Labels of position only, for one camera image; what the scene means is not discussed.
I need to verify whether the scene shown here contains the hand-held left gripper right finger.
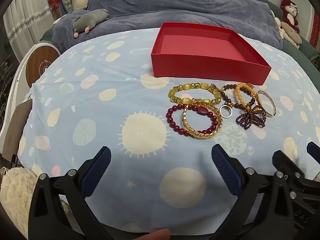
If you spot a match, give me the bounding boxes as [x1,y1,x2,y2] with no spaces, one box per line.
[211,144,296,240]

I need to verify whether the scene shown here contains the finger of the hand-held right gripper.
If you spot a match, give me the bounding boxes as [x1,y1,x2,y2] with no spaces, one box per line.
[307,141,320,165]
[272,150,309,181]

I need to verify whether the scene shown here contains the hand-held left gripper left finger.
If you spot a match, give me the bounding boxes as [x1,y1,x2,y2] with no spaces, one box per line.
[28,146,118,240]

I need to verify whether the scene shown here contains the gold chain bracelet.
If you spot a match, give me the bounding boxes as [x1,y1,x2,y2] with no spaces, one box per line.
[182,101,223,139]

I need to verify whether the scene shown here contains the purple bead bow bracelet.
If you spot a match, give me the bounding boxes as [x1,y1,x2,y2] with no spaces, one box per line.
[235,105,266,130]

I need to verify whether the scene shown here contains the thin gold bangle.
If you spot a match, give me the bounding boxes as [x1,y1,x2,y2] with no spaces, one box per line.
[257,90,277,117]

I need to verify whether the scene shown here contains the gold ring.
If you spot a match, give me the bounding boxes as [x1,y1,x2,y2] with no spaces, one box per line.
[219,104,234,118]

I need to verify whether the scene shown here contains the dark brown bead bracelet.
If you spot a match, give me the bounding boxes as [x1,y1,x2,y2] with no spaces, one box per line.
[220,84,255,110]

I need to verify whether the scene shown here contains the red bead bracelet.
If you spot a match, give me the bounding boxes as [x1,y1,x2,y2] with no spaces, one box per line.
[166,106,218,136]

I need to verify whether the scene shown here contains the orange bead bracelet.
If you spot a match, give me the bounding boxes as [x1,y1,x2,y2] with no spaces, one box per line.
[235,82,260,110]

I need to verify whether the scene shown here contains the yellow bead bracelet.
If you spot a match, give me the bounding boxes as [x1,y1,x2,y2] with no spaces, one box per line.
[168,82,222,105]

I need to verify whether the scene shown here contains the red cardboard box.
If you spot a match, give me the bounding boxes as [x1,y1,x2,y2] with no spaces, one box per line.
[150,22,272,86]

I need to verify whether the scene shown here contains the person's left hand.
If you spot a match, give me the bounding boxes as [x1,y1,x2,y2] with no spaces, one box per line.
[139,228,172,240]

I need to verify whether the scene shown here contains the light blue planet-print sheet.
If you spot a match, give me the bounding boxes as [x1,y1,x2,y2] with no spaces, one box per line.
[19,29,320,237]

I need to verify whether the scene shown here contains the white fluffy cushion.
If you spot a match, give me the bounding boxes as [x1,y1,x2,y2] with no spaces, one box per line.
[0,167,38,238]

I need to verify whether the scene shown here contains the brown board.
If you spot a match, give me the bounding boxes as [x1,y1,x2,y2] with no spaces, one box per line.
[5,100,33,160]

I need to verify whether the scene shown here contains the green padded headboard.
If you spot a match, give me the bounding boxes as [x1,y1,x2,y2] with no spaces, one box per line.
[252,0,318,60]

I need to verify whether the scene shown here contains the beige plush toy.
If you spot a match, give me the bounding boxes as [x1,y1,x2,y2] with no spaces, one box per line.
[274,17,302,49]

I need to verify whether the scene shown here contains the red monkey plush toy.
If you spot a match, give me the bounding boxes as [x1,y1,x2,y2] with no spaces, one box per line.
[280,0,300,34]

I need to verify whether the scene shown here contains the grey mouse plush toy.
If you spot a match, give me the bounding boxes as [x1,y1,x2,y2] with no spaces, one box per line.
[72,8,110,38]

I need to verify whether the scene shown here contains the white curtain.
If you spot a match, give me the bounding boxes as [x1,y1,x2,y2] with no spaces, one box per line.
[2,0,58,63]

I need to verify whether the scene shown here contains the blue-grey blanket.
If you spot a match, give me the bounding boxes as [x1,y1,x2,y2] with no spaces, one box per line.
[52,0,284,55]

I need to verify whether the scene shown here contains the red ribbon bow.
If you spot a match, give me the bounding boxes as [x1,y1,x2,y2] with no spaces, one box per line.
[48,0,62,14]

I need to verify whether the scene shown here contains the red wall hanging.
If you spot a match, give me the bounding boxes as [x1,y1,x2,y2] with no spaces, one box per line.
[310,7,320,48]

